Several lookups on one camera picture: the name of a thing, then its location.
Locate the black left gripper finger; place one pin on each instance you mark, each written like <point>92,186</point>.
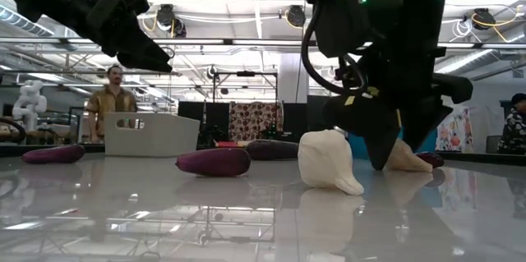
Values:
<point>123,63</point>
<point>144,54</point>

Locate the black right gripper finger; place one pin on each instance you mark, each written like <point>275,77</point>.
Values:
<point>365,126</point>
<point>427,118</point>

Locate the small purple eggplant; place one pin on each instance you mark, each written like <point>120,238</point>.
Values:
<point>53,154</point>
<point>213,161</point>
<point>433,159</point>

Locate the white garlic bulb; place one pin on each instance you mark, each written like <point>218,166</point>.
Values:
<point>324,159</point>
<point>407,159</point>

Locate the long purple eggplant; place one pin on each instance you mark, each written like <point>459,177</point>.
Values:
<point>271,150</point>

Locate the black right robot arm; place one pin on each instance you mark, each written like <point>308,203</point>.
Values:
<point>419,11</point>

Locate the teal plastic basket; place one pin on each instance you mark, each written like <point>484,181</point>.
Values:
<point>355,147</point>

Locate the white floral cloth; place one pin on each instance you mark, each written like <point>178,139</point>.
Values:
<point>456,130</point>

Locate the person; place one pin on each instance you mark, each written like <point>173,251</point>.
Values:
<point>110,104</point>
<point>515,126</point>

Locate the black partition panel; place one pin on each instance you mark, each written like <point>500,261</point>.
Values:
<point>191,116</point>
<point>296,118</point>

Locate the grey plastic basket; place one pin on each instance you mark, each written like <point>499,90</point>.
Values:
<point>164,132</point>

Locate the white building column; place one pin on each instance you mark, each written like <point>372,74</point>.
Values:
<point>289,77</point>

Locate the long ceiling light strip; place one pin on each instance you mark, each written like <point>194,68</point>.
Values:
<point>246,42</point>

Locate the brown patterned cloth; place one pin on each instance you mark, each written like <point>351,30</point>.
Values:
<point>255,120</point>

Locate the red flat object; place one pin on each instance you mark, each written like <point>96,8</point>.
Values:
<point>226,144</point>

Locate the black metal frame stand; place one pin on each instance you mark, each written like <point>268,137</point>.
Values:
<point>245,73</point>

